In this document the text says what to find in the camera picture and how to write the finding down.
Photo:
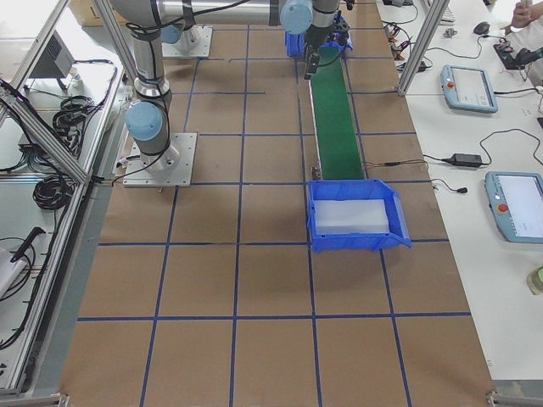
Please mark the cardboard box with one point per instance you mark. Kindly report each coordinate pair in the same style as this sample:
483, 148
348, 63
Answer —
85, 13

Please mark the green conveyor belt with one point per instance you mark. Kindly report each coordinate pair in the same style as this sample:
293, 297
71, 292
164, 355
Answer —
338, 149

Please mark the black computer mouse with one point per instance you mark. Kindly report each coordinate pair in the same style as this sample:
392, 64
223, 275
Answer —
482, 28

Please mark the white foam pad right bin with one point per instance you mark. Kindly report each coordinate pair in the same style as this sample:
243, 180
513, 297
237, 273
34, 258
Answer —
351, 216

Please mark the black power adapter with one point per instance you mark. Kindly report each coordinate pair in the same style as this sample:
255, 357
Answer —
466, 160

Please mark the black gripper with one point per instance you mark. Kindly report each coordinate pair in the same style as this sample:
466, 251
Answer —
315, 39

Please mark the near teach pendant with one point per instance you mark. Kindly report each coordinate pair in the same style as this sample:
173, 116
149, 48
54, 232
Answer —
516, 203

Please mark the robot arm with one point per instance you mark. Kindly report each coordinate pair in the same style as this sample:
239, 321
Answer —
148, 120
165, 21

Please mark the aluminium frame post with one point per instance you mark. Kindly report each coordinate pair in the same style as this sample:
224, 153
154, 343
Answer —
422, 42

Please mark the far teach pendant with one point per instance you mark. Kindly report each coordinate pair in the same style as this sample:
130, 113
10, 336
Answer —
468, 88

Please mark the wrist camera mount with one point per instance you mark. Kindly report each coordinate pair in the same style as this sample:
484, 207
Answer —
312, 60

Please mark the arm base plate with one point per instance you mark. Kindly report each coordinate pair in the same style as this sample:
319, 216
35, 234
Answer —
193, 43
173, 168

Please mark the teach pendant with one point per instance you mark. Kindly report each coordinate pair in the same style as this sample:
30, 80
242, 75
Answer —
516, 203
468, 88

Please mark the right blue plastic bin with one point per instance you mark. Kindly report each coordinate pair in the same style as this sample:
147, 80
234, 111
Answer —
358, 190

